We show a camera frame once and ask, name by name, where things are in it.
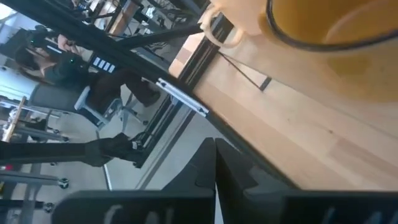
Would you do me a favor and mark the black camera rig beam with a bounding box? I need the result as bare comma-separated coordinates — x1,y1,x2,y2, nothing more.
0,0,195,96

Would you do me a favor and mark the peach ceramic mug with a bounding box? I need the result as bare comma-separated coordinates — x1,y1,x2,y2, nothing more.
198,0,272,50

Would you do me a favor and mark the amber glass mug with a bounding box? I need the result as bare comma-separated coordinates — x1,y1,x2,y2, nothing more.
265,0,398,104

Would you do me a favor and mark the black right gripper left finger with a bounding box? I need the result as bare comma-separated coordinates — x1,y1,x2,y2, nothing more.
162,137,217,192

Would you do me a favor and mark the grey office chair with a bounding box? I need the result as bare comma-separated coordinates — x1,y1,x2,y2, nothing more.
28,83,147,133

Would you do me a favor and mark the person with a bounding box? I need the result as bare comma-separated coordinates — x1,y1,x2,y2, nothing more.
14,33,162,113

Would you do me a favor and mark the grey wheeled stand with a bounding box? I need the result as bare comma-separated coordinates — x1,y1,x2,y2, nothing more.
0,163,70,224

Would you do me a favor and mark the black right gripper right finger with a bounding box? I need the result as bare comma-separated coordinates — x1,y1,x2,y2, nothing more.
215,138,295,200

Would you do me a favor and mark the black aluminium table frame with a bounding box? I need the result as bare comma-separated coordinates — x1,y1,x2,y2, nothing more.
0,12,300,191

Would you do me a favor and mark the silver frame bracket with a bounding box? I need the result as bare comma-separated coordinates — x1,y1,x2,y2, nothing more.
155,77,210,118

